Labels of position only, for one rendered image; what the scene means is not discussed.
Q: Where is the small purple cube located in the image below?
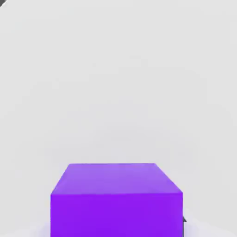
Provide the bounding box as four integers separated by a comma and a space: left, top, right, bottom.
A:
50, 162, 184, 237

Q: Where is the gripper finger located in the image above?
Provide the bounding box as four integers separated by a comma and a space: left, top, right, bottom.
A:
182, 215, 188, 237

